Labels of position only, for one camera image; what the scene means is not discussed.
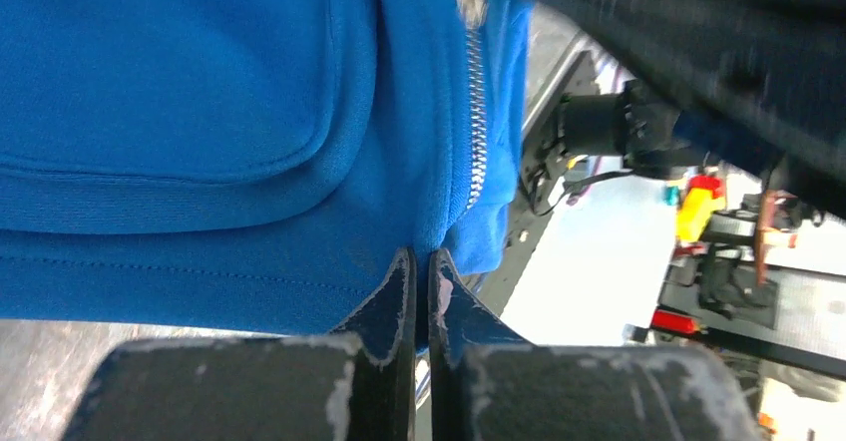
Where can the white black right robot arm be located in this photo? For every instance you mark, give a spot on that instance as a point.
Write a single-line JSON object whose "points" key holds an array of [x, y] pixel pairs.
{"points": [[768, 75]]}

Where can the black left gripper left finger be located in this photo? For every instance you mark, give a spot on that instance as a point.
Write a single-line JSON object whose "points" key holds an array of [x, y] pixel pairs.
{"points": [[355, 382]]}

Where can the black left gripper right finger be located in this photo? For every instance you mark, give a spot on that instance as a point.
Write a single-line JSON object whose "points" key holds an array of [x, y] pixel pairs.
{"points": [[489, 383]]}

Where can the blue zip-up jacket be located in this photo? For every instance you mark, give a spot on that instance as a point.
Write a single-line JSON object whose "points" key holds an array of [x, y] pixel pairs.
{"points": [[249, 164]]}

